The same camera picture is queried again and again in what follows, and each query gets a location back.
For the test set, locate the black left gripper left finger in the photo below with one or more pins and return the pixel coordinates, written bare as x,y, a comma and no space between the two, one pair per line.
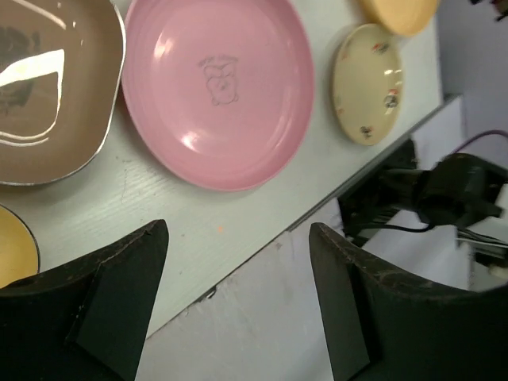
86,319

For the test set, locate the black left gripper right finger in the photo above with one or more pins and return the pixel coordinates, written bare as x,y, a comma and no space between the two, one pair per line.
382,322

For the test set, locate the yellow square panda plate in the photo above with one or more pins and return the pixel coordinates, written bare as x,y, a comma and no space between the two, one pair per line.
19,252

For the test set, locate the brown square plate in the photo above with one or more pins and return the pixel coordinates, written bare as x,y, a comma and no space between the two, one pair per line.
61,64

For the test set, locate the pink round plate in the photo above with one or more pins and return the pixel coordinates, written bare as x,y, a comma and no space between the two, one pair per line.
221,92

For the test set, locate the yellow round plate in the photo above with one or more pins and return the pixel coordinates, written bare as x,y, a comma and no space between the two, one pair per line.
401,17

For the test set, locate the beige floral round plate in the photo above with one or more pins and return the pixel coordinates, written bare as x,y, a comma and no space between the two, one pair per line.
367,84

